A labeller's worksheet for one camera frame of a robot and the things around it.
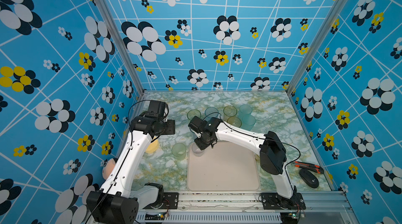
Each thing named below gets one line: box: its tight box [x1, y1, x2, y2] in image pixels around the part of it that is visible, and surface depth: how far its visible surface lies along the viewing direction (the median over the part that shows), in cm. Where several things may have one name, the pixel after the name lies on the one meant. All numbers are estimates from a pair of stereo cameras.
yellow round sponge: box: [145, 136, 159, 154], surface depth 91 cm
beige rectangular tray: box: [186, 141, 261, 192], surface depth 83 cm
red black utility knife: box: [294, 161, 325, 174], surface depth 85 cm
